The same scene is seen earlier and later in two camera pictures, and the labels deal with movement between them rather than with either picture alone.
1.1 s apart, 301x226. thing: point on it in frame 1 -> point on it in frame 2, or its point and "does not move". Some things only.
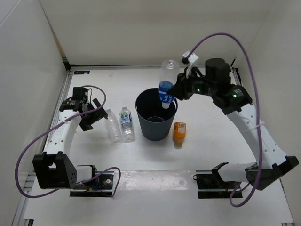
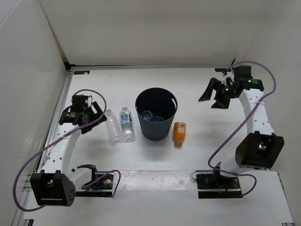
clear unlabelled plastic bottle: x=114 y=127 does not move
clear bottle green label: x=128 y=131 does not move
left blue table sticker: x=81 y=72 does not move
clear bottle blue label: x=163 y=87 -> x=147 y=115
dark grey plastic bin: x=156 y=122 does not move
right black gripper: x=180 y=90 -> x=220 y=103
